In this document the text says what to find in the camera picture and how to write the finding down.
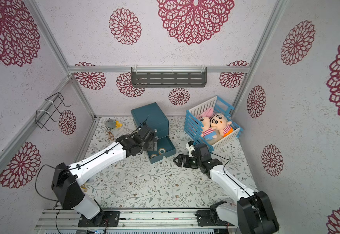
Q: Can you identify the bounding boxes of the teal drawer cabinet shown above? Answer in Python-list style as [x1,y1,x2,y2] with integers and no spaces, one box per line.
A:
[131,102,176,164]

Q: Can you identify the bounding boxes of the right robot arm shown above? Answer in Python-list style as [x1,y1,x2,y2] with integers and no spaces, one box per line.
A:
[173,141,280,234]

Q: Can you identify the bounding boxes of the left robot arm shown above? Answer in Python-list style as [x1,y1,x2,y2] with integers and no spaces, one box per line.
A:
[51,125,156,227]

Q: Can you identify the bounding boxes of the pink plush doll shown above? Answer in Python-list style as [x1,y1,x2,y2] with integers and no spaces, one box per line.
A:
[196,107,217,140]

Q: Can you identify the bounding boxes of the blue white toy crib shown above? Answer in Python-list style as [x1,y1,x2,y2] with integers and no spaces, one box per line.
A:
[184,96,244,152]

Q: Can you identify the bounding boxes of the grey plush duck toy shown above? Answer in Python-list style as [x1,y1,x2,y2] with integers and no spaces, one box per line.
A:
[104,119,123,130]

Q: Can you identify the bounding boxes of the boy plush doll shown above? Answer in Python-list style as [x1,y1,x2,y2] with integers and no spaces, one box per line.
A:
[210,113,234,137]

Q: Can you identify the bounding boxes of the yellow rubber band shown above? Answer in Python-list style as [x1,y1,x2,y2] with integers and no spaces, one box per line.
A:
[80,184,88,193]

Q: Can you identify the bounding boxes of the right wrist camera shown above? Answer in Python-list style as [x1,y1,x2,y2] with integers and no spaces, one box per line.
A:
[186,140,195,158]

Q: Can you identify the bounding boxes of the grey wall shelf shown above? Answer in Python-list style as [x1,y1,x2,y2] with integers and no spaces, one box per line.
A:
[131,67,207,88]

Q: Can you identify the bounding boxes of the black wire wall rack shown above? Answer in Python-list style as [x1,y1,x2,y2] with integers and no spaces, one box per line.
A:
[34,92,70,132]

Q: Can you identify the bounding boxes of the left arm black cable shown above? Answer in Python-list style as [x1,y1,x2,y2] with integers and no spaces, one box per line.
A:
[34,116,148,232]

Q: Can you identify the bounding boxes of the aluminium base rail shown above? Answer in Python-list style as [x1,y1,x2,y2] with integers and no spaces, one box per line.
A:
[34,208,237,234]

